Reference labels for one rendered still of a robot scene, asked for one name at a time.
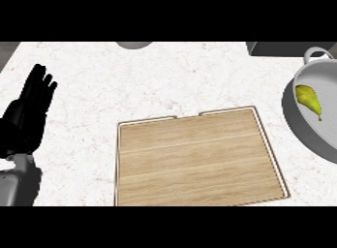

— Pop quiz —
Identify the grey pot with handles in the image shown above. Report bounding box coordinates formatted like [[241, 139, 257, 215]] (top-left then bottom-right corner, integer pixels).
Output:
[[279, 46, 337, 169]]

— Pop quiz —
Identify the dark grey appliance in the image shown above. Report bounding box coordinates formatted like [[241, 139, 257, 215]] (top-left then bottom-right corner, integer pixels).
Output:
[[244, 42, 337, 58]]

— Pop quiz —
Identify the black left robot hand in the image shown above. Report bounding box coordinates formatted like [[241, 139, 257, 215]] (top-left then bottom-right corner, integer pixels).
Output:
[[0, 63, 59, 160]]

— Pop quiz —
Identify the yellow-green pear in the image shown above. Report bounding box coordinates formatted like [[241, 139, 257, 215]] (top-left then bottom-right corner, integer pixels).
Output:
[[294, 84, 323, 122]]

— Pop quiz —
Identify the grey round object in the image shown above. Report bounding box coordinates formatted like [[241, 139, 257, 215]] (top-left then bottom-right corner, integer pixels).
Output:
[[115, 42, 154, 50]]

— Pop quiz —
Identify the wooden tray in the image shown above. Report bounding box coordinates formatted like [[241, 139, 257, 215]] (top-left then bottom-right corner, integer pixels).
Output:
[[113, 105, 291, 207]]

